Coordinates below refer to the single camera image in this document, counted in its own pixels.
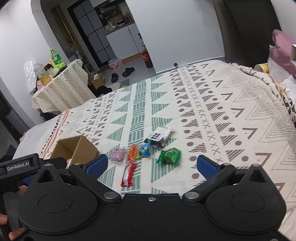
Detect purple snack packet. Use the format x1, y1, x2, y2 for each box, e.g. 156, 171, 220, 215
111, 148, 126, 163

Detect red light-blue snack bar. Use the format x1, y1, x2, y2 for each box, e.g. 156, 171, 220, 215
121, 163, 137, 187

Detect green snack bag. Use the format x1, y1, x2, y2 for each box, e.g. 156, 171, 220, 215
157, 148, 182, 165

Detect orange snack packet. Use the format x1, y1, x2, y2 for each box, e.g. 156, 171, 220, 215
127, 144, 138, 163

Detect small green candy packet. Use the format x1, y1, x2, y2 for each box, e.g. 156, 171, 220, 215
136, 151, 144, 159

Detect blue cartoon snack packet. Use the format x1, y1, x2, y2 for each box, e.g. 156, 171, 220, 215
139, 143, 151, 158

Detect black white snack packet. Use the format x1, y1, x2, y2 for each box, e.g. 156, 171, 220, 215
144, 126, 176, 149

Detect person left hand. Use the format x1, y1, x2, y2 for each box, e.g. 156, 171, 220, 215
1, 185, 27, 240

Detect brown cardboard box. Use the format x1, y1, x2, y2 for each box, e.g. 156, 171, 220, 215
50, 135, 100, 165

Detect patterned bed blanket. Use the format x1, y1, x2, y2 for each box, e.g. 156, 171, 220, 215
15, 60, 295, 209

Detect round table dotted cloth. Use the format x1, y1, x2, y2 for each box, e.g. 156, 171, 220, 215
31, 59, 95, 113

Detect black slipper left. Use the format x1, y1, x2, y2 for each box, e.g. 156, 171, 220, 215
111, 73, 119, 83

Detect black slipper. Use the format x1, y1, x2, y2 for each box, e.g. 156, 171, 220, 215
111, 73, 119, 83
122, 67, 135, 77

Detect black slipper right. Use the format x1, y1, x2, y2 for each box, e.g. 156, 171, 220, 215
122, 67, 135, 77

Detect yellow liquid bottle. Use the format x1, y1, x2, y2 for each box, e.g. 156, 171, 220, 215
34, 62, 51, 86

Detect pink water bottle pack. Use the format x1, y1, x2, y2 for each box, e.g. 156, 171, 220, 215
108, 57, 124, 71

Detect green soda bottle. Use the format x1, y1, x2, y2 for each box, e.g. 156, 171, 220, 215
50, 48, 66, 69

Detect yellow tape roll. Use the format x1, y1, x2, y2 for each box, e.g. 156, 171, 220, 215
254, 63, 269, 74

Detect dark soda bottle pack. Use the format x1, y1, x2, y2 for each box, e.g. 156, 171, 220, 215
142, 49, 153, 69

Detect white cabinet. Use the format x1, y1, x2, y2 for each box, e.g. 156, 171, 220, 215
106, 23, 144, 60

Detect black chair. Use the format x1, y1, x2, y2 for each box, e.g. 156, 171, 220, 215
213, 0, 281, 67

